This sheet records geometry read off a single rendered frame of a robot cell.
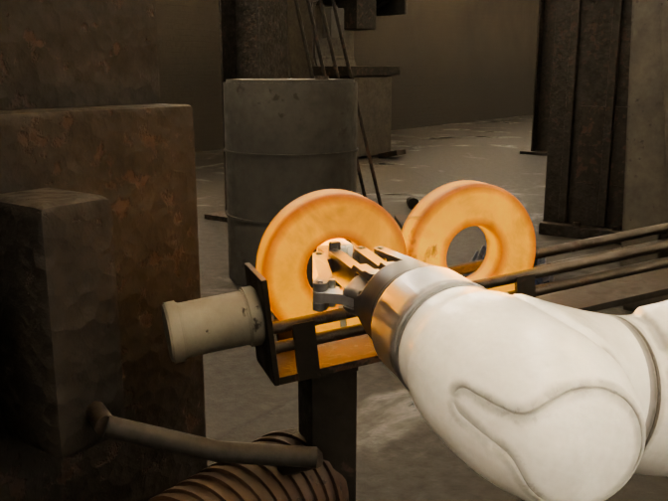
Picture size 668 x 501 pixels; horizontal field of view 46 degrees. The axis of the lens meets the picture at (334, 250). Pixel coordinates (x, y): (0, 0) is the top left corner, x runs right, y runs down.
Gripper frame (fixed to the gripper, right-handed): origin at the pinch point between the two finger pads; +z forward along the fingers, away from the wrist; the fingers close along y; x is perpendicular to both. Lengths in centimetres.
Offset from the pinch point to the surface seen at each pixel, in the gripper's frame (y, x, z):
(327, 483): -2.2, -23.1, -5.1
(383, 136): 309, -88, 722
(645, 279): 39.3, -6.8, 0.0
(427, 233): 9.7, 1.4, -1.3
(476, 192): 15.2, 5.3, -1.1
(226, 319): -11.6, -5.2, -2.4
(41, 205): -27.1, 6.6, -1.3
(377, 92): 299, -40, 719
